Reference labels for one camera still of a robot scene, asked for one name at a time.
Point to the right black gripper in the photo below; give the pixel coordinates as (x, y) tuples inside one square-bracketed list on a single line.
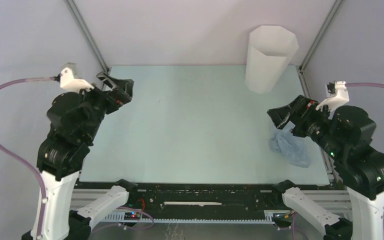
[(301, 108)]

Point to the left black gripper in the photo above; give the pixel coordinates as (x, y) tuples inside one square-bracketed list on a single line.
[(123, 87)]

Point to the blue plastic trash bag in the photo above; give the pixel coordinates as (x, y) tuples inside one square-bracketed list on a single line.
[(291, 147)]

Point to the white trash bin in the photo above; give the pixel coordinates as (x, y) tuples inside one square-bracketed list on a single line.
[(270, 50)]

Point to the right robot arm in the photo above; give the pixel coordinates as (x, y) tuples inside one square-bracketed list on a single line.
[(345, 134)]

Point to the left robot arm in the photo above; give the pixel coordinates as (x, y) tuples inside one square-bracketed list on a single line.
[(75, 117)]

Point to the right circuit board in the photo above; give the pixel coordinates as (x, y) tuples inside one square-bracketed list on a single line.
[(282, 216)]

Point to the circuit board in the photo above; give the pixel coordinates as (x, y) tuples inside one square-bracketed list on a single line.
[(132, 216), (282, 216)]

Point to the left circuit board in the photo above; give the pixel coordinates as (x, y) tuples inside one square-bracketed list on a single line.
[(132, 216)]

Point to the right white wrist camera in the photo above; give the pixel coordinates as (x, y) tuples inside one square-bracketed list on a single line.
[(337, 96)]

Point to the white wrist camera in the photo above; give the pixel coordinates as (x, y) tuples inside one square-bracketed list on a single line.
[(337, 96), (71, 80)]

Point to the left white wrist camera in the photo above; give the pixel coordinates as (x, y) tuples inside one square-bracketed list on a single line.
[(71, 80)]

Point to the left aluminium frame post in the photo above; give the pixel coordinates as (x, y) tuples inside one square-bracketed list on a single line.
[(87, 35)]

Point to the aluminium frame post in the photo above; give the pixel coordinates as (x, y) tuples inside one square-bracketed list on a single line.
[(87, 35), (336, 6)]

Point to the right aluminium frame post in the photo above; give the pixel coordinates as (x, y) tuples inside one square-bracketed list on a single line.
[(336, 6)]

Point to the white cable duct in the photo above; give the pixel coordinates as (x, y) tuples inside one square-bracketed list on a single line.
[(121, 217)]

